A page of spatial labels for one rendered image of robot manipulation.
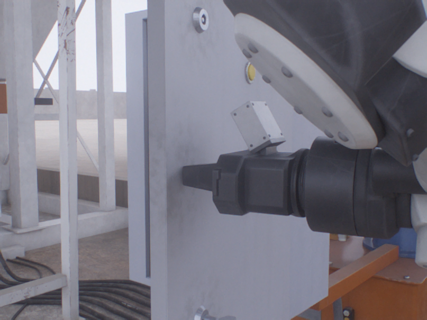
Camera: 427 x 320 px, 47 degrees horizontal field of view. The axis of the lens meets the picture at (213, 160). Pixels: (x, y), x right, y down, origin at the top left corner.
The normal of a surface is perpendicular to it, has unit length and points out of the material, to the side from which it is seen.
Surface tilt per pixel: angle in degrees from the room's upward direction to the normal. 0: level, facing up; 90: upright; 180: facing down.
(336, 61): 122
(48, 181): 90
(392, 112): 96
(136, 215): 90
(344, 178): 76
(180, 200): 90
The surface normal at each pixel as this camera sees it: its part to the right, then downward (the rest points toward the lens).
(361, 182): -0.43, -0.15
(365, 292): -0.57, 0.08
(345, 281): 0.77, 0.06
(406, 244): -0.29, -0.02
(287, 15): -0.45, 0.60
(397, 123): 0.13, 0.19
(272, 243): 0.89, 0.04
